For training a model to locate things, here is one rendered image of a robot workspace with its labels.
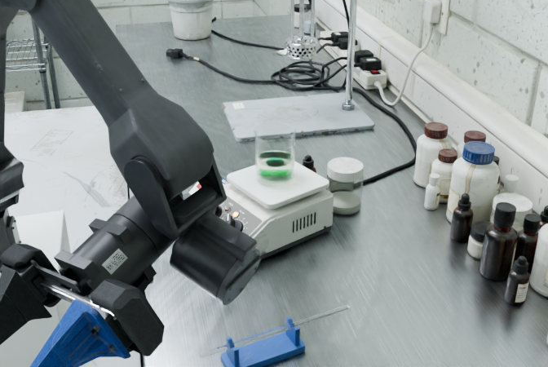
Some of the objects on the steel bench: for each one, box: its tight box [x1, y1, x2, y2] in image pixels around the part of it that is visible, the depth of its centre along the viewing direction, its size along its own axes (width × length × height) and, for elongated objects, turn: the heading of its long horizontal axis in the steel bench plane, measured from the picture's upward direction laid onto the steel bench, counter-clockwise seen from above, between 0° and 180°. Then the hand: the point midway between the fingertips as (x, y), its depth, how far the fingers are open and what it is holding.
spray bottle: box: [303, 0, 316, 34], centre depth 206 cm, size 4×4×11 cm
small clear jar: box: [489, 193, 533, 233], centre depth 104 cm, size 6×6×7 cm
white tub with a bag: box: [166, 0, 214, 40], centre depth 201 cm, size 14×14×21 cm
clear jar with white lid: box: [326, 157, 364, 216], centre depth 112 cm, size 6×6×8 cm
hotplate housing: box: [223, 184, 334, 259], centre depth 105 cm, size 22×13×8 cm, turn 127°
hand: (30, 339), depth 55 cm, fingers open, 8 cm apart
